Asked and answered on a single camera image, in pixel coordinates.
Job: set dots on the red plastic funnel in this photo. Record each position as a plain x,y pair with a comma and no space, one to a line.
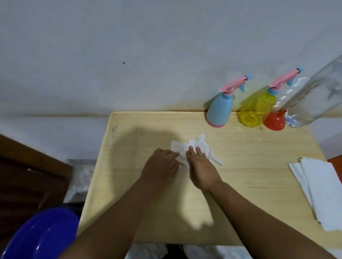
275,122

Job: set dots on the white paper napkins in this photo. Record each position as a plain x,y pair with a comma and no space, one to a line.
320,192

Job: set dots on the person's right forearm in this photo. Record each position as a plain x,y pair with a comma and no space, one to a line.
261,226

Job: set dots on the blue spray bottle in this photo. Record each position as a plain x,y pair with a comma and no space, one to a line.
219,112

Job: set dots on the yellow spray bottle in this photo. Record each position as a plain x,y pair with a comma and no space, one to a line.
256,110

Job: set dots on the dark brown wooden furniture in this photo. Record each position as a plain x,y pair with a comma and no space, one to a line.
26,181

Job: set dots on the person's right hand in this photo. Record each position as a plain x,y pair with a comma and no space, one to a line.
203,170

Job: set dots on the wooden table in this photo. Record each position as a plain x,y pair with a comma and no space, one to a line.
253,165

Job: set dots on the person's left forearm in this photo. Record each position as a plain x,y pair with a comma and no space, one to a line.
112,224

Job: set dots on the person's dark clothing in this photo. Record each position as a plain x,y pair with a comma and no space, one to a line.
175,252

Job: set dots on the person's left hand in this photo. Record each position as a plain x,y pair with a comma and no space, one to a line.
160,168

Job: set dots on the clear plastic water bottle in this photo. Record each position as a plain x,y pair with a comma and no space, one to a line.
312,104

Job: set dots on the blue plastic basin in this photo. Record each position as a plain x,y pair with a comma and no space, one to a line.
40,237

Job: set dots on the torn white napkin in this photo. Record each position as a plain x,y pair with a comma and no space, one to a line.
179,146

